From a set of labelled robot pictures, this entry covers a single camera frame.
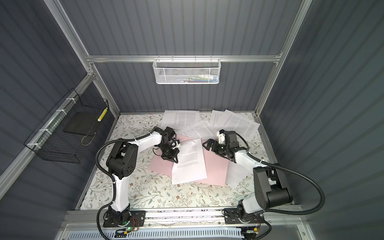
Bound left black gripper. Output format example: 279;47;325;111
158;143;180;163

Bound printed sheet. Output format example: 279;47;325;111
210;110;224;126
177;120;219;140
172;139;207;185
216;110;260;141
161;111;200;130

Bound pink paper folder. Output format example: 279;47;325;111
149;135;229;187

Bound white sheet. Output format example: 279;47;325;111
226;161;251;189

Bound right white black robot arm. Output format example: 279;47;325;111
202;130;293;223

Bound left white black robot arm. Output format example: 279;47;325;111
106;127;181;226

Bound markers in white basket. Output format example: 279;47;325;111
175;74;219;84

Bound yellow marker pen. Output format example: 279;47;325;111
97;107;109;122

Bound black flat pad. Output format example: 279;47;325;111
63;112;101;137

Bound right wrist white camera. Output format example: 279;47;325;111
217;133;226;145

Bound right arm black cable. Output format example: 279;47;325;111
236;131;326;240

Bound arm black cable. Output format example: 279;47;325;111
236;131;326;240
95;125;160;240

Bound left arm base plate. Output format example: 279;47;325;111
103;209;147;228

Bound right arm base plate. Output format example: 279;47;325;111
222;208;265;225

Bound white wire mesh basket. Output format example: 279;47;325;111
153;60;222;85

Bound aluminium front rail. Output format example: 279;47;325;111
60;207;307;231

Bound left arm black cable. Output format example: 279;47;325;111
95;125;160;240

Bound black wire basket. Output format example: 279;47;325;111
24;89;109;164

